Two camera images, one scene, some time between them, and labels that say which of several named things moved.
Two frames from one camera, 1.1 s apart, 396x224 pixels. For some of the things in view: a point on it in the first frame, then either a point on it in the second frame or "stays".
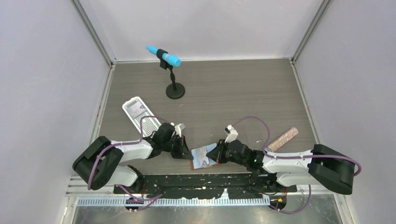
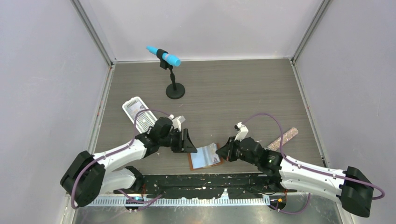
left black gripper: x=183 y=152 → x=186 y=144
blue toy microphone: x=170 y=59 stays
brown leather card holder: x=200 y=159 stays
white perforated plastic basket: x=135 y=109 stays
